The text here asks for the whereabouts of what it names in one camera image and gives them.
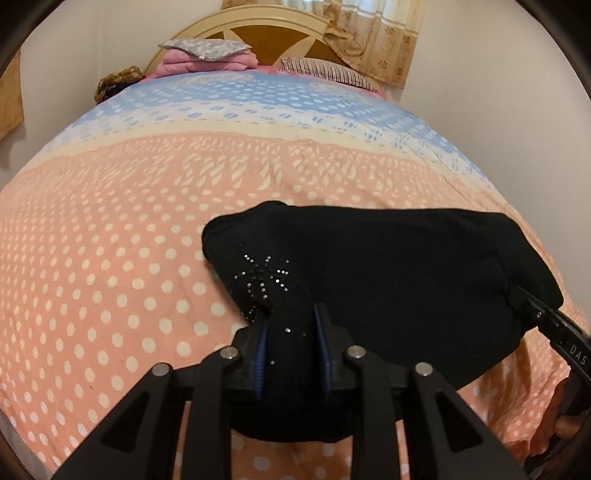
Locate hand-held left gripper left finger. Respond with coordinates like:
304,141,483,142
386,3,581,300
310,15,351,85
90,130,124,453
53,315,271,480

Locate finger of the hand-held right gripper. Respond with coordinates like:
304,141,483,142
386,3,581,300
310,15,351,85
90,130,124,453
507,286,561,341

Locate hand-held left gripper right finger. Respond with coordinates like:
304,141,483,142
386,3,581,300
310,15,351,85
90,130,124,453
314,302,529,480

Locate black pants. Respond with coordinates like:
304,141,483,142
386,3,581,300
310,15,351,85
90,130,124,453
202,200,565,444

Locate person's right hand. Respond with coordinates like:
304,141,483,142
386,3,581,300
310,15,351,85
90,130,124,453
537,376,581,459

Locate pink dotted bedspread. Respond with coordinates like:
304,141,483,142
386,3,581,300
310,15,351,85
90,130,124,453
0,71,591,480

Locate striped pillow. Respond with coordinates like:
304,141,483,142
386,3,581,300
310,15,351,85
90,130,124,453
281,56,384,92

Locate pink folded blanket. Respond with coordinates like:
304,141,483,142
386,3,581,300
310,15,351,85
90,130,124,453
150,48,259,78

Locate brown fuzzy cushion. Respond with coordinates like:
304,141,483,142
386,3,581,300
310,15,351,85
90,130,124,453
95,66,145,104

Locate grey patterned pillow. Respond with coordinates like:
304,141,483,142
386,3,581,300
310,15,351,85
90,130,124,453
158,38,253,61

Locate cream wooden headboard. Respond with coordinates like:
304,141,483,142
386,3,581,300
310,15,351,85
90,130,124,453
143,8,366,80

